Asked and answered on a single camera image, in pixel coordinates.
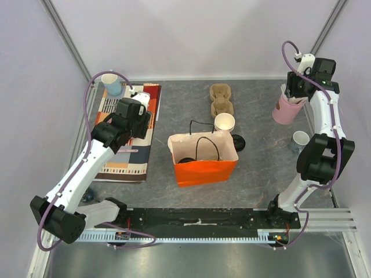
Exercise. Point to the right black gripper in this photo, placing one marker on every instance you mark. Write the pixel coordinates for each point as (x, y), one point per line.
(294, 87)

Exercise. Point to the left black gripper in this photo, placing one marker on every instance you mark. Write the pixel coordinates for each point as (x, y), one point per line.
(144, 119)

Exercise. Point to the black coffee cup lid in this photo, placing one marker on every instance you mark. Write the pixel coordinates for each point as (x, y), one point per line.
(186, 160)

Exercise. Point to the orange paper bag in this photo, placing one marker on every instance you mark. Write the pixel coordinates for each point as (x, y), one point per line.
(214, 154)

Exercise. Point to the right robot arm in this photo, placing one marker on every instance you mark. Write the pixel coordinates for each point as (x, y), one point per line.
(325, 156)

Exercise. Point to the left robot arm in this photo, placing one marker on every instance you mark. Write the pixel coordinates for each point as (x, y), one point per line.
(59, 212)

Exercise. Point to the white paper straws bundle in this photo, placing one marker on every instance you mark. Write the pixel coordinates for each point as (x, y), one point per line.
(296, 100)

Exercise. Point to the pink polka dot plate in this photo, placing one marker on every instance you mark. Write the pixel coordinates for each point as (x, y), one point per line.
(130, 142)

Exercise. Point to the pink straw holder cup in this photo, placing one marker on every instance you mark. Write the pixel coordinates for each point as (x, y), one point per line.
(285, 112)

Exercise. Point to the light blue mug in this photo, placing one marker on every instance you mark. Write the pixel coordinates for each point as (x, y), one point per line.
(112, 84)

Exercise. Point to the colourful patchwork placemat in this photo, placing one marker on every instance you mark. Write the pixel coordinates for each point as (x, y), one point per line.
(132, 167)

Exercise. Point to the grey speckled mug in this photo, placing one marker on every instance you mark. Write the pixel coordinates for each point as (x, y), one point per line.
(298, 141)

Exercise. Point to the lower brown cup carrier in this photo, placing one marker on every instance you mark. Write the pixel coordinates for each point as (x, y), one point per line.
(220, 95)

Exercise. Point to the stack of black lids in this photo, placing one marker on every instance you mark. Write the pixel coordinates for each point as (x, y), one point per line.
(239, 142)

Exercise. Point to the stack of paper cups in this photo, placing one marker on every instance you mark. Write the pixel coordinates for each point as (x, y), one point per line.
(224, 121)

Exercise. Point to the dark blue mug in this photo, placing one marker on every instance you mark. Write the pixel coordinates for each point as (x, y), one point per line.
(88, 196)

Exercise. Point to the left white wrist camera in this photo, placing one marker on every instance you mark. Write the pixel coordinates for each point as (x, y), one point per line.
(140, 96)

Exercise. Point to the pink handled fork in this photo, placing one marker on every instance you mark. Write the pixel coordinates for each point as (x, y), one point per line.
(128, 151)

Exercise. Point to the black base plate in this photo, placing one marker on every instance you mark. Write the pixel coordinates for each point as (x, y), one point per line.
(194, 223)

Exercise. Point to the slotted cable duct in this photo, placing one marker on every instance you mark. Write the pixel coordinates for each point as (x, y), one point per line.
(114, 236)

